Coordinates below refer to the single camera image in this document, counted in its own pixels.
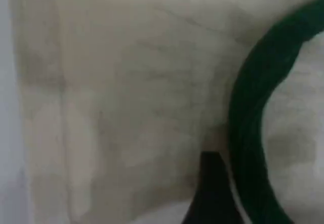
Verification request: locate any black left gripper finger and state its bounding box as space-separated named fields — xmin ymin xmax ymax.
xmin=181 ymin=152 xmax=251 ymax=224

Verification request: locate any white bag with green handles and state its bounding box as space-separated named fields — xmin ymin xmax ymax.
xmin=9 ymin=0 xmax=324 ymax=224

